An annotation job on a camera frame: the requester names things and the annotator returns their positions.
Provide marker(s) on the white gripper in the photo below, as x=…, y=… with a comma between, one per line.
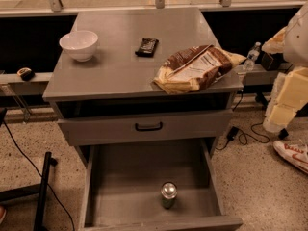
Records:
x=296, y=43

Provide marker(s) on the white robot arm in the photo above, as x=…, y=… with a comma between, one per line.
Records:
x=295, y=49

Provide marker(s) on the closed grey top drawer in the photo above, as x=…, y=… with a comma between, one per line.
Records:
x=121, y=128

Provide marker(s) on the open grey lower drawer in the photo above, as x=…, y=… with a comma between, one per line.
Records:
x=123, y=188

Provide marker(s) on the small black box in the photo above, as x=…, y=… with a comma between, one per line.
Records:
x=270, y=62

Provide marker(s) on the clear plastic water bottle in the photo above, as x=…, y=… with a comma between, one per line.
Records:
x=252, y=56

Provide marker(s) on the white red sneaker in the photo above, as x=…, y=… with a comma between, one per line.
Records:
x=296, y=154

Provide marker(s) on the brown yellow chip bag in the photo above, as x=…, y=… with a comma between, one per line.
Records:
x=195, y=68

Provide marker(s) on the dark chocolate bar wrapper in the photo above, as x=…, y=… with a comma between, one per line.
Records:
x=147, y=47

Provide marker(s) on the grey metal cabinet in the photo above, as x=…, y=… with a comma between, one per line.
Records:
x=116, y=82

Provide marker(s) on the white ceramic bowl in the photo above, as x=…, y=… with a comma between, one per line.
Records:
x=79, y=45

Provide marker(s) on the small tape measure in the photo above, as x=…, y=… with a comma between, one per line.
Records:
x=25, y=73

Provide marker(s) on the black drawer handle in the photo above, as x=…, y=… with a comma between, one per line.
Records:
x=148, y=127

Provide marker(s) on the black stand frame left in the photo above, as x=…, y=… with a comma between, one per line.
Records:
x=39, y=189

